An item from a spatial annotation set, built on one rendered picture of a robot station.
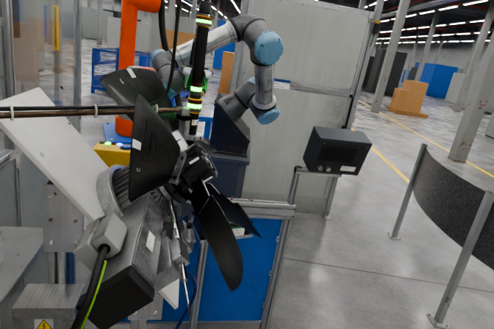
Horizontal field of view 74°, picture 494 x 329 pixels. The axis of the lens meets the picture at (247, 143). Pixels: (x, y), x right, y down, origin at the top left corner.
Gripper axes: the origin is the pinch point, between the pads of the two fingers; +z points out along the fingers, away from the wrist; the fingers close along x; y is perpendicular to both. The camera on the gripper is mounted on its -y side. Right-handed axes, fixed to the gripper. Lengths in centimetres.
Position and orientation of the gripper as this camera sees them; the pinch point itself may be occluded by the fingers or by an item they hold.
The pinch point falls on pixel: (198, 73)
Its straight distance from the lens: 98.9
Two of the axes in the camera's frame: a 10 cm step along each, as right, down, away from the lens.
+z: 1.7, 3.1, -9.4
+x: -9.7, -1.1, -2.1
